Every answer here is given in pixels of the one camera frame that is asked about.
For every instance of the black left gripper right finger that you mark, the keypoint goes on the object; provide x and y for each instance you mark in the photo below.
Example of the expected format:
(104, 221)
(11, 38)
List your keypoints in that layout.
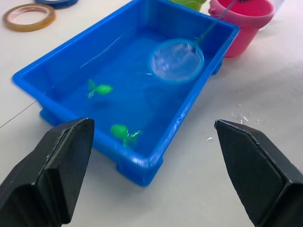
(262, 175)

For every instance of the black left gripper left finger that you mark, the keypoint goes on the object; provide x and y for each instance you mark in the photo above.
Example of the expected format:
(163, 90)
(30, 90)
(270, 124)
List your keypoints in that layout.
(42, 175)

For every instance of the small blue fishing net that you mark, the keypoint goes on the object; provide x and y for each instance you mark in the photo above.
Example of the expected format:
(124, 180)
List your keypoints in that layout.
(177, 62)

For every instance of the green toy fish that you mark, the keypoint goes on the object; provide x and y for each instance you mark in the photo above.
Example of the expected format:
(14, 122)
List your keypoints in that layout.
(124, 134)
(100, 89)

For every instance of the blue plastic tub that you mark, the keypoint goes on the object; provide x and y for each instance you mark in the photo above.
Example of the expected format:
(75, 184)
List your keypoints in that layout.
(132, 78)

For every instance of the pink plastic bucket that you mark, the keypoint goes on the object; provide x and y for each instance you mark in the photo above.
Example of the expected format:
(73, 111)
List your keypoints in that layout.
(241, 24)

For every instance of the green plastic bucket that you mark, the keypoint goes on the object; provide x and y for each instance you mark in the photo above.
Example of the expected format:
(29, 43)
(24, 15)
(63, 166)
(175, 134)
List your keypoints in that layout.
(189, 3)

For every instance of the brown adhesive tape roll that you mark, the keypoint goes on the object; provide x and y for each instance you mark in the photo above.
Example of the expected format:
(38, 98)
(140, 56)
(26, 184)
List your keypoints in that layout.
(29, 17)

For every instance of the blue adhesive tape roll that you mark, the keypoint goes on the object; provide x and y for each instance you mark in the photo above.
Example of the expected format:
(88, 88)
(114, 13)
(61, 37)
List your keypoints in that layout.
(56, 2)

